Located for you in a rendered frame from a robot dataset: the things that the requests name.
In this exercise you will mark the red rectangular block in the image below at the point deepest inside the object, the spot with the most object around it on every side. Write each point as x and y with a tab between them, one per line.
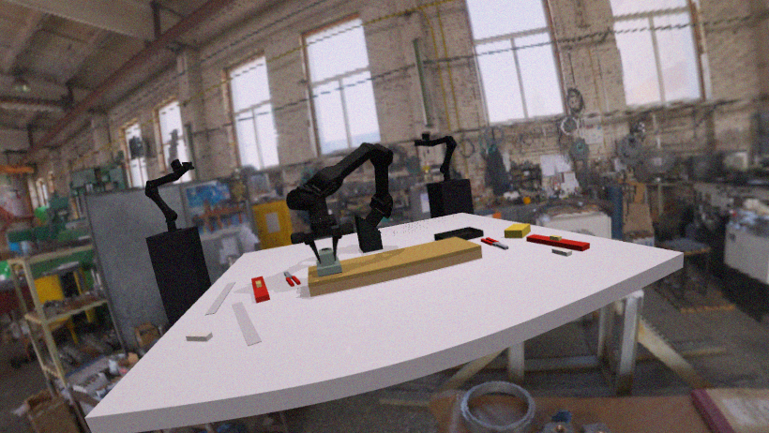
556	240
260	290

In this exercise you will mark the yellow rectangular block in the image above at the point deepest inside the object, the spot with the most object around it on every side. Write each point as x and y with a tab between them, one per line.
517	231

